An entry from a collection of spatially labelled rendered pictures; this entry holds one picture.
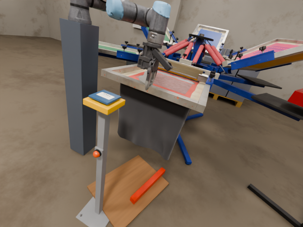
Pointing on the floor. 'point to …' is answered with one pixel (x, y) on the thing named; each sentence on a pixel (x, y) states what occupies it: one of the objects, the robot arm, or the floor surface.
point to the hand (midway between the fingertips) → (149, 86)
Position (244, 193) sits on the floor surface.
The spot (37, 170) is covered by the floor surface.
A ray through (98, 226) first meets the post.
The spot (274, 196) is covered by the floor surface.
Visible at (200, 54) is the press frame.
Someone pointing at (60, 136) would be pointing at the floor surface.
